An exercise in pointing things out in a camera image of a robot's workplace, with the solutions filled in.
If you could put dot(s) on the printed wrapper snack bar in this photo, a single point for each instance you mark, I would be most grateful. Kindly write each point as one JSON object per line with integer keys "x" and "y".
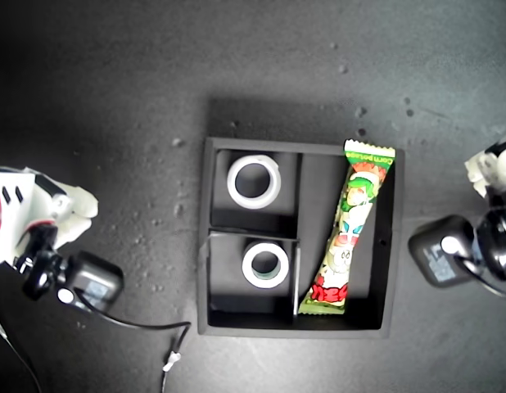
{"x": 351, "y": 213}

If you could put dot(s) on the white tape roll green core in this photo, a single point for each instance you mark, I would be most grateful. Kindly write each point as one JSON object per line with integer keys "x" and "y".
{"x": 247, "y": 266}

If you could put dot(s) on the black compartment tray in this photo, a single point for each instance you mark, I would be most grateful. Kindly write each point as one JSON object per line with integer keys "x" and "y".
{"x": 318, "y": 184}

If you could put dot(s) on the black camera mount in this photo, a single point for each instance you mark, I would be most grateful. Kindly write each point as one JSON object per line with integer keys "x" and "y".
{"x": 40, "y": 278}
{"x": 498, "y": 245}

